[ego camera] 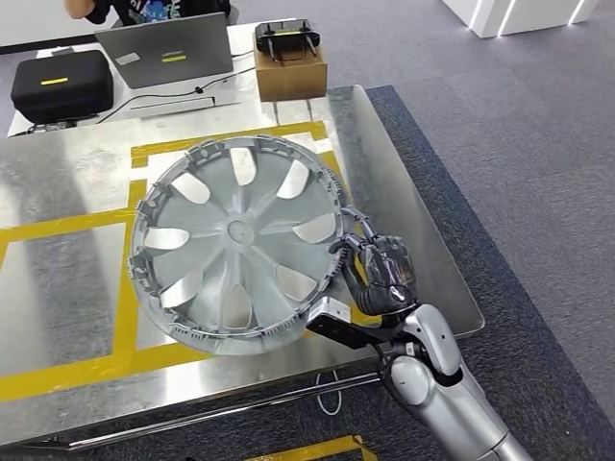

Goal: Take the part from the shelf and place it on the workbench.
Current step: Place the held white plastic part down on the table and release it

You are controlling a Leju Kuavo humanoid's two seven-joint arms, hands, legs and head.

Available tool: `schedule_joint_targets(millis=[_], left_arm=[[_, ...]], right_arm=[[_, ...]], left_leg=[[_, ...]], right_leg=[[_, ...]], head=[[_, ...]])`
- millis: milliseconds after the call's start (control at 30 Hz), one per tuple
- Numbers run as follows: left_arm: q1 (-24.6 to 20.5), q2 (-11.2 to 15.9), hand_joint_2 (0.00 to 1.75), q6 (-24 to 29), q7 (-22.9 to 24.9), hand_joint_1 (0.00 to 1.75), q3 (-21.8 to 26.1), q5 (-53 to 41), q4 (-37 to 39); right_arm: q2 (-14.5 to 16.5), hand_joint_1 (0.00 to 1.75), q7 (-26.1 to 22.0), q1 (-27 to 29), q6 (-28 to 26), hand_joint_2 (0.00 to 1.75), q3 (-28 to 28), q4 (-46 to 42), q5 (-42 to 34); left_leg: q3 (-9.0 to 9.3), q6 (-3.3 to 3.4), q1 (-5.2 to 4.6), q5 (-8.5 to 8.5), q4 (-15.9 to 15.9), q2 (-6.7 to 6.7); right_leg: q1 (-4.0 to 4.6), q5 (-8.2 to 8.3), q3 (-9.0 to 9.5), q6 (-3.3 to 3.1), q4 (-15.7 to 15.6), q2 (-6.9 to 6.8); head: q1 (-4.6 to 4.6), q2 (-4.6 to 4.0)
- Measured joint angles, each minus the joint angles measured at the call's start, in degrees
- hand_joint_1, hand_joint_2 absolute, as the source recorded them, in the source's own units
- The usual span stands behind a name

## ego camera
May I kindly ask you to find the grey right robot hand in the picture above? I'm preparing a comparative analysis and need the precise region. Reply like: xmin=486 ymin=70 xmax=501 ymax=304
xmin=329 ymin=206 xmax=419 ymax=313

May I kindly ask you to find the grey plastic wheel cover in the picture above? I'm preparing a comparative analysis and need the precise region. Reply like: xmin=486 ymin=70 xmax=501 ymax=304
xmin=127 ymin=134 xmax=355 ymax=357

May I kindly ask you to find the yellow floor tape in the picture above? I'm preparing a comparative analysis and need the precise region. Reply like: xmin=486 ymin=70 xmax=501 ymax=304
xmin=244 ymin=435 xmax=378 ymax=461

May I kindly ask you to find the brown cardboard box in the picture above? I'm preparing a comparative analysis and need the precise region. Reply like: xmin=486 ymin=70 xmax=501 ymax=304
xmin=253 ymin=40 xmax=329 ymax=103

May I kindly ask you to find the black remote controller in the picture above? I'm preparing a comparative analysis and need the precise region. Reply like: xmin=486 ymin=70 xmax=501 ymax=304
xmin=255 ymin=18 xmax=320 ymax=63

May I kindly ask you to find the white lit display block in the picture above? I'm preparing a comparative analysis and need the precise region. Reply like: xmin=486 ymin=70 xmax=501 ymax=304
xmin=442 ymin=0 xmax=599 ymax=38

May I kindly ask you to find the grey laptop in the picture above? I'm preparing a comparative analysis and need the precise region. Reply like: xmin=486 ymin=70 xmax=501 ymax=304
xmin=95 ymin=11 xmax=235 ymax=90

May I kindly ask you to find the person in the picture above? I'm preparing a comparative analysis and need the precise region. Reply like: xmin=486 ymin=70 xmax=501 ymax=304
xmin=64 ymin=0 xmax=231 ymax=27

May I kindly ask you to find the black carrying case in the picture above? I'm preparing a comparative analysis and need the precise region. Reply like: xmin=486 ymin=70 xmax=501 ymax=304
xmin=10 ymin=49 xmax=115 ymax=125

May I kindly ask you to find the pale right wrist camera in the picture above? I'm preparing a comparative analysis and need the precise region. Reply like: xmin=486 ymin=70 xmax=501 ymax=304
xmin=307 ymin=297 xmax=352 ymax=326

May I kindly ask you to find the white cable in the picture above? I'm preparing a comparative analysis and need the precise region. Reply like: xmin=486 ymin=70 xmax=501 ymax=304
xmin=314 ymin=371 xmax=343 ymax=418

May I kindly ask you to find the thin black laptop cable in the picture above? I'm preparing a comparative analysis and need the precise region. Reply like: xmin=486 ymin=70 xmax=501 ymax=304
xmin=96 ymin=63 xmax=255 ymax=125

